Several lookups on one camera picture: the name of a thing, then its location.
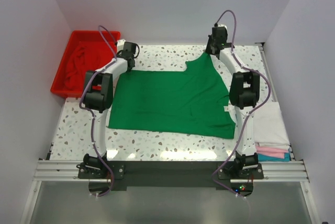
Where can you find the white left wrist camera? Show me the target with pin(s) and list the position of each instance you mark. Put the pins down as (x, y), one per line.
(120, 44)

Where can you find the pink folded t-shirt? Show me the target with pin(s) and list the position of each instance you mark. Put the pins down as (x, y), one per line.
(270, 151)

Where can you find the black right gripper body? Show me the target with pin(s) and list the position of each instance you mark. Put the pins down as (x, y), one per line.
(212, 48)

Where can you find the red t-shirt in bin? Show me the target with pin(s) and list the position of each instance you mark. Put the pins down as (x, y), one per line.
(87, 56)

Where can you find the aluminium frame rail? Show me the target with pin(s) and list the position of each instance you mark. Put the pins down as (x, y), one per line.
(66, 171)

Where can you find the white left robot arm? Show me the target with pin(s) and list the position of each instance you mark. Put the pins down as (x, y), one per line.
(97, 98)

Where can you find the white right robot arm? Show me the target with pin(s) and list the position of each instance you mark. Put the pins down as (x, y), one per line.
(244, 95)

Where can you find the right side aluminium rail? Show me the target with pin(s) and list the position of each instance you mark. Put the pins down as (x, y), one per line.
(273, 97)

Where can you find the white folded t-shirt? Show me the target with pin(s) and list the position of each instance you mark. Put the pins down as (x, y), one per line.
(268, 126)

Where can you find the green t-shirt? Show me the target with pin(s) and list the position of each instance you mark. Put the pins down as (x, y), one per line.
(192, 101)

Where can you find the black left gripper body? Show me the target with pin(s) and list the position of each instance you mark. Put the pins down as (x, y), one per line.
(131, 63)

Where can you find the red plastic bin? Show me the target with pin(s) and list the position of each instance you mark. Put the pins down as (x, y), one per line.
(76, 37)

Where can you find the teal folded t-shirt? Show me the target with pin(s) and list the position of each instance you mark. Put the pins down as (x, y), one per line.
(265, 158)

